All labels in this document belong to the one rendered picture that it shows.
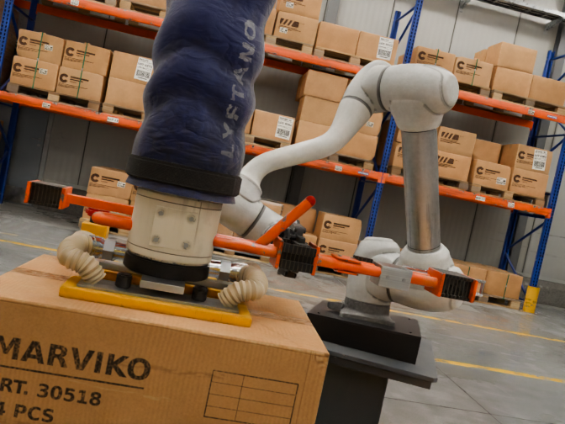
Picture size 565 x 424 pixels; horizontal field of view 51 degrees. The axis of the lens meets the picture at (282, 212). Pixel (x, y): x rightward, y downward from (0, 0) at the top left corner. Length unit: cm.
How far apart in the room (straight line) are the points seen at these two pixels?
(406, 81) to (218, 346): 95
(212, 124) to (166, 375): 45
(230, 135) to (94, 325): 41
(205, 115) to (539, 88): 883
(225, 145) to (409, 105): 71
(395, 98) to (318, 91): 684
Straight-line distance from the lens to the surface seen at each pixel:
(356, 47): 872
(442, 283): 128
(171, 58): 112
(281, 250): 117
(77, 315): 103
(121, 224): 117
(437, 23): 1061
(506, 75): 951
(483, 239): 1081
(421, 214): 177
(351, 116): 169
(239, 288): 110
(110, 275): 126
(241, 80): 113
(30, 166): 990
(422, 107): 165
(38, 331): 105
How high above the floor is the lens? 122
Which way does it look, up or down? 3 degrees down
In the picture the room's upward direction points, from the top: 12 degrees clockwise
